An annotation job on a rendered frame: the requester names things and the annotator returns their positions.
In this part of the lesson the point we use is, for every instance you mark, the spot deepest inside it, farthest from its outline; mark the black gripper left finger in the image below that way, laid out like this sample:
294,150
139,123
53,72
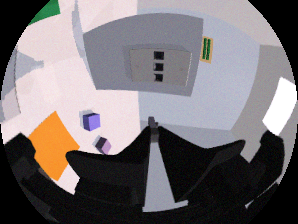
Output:
127,168

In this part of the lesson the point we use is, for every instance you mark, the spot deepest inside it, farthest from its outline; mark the green flat square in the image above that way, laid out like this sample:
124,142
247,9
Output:
50,9

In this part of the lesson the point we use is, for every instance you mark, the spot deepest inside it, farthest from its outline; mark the orange flat square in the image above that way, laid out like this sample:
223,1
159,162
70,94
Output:
52,142

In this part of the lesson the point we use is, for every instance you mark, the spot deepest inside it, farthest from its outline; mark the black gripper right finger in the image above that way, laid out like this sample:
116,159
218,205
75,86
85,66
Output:
186,164

